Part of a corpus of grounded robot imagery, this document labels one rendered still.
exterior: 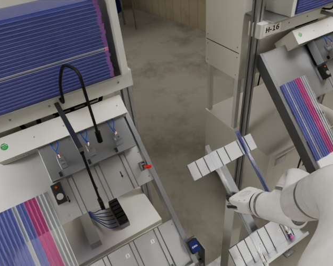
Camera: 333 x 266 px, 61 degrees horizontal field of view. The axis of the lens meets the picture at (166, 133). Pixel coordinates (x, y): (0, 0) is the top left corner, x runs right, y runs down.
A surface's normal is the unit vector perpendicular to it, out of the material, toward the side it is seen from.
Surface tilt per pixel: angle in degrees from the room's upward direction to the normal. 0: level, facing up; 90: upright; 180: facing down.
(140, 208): 0
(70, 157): 43
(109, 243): 0
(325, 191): 64
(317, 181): 69
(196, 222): 0
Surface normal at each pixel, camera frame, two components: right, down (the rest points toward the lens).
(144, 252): 0.29, -0.21
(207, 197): -0.08, -0.76
